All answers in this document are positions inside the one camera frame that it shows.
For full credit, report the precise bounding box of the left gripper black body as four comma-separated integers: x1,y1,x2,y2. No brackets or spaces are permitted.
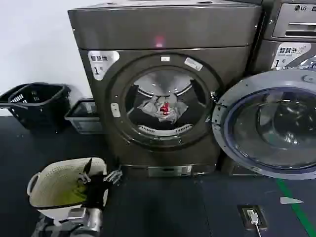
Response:
82,173,110,211

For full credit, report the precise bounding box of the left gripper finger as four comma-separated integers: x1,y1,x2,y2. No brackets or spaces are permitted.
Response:
103,167,123,186
78,158,93,185

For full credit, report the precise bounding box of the green cloth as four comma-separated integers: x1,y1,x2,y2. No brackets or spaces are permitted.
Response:
70,181,89,201

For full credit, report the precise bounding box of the white perforated laundry basket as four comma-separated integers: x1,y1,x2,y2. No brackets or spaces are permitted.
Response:
27,157,110,227

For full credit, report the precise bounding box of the grey plastic bin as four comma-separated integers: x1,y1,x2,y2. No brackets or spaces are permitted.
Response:
64,98,103,134

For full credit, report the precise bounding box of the black plastic laundry basket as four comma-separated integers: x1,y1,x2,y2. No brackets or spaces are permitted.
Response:
0,84,31,117
7,83,73,134

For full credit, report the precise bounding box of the pale crumpled cloth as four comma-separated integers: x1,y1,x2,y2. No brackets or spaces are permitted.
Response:
136,94,190,124

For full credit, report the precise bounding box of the grey dryer with open drum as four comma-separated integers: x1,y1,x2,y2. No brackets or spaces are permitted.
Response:
67,0,263,178

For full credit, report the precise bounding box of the white power plug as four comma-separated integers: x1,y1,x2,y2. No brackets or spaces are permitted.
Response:
247,209,259,225

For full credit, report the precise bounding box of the floor power socket box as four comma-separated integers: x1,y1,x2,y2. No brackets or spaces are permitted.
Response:
237,205,268,229

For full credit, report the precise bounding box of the round glass dryer door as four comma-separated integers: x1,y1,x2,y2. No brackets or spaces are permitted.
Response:
210,71,316,180

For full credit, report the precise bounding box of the white arrow floor sticker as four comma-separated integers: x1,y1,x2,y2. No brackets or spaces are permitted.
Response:
279,197,304,205

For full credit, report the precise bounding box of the green floor tape strip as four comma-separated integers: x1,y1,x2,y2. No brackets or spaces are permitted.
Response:
276,178,316,237

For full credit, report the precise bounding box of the grey dryer with label panel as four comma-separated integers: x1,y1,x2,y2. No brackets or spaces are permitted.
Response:
221,0,316,176

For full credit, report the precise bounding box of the white power cable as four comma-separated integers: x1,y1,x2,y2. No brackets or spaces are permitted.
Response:
253,222,263,237

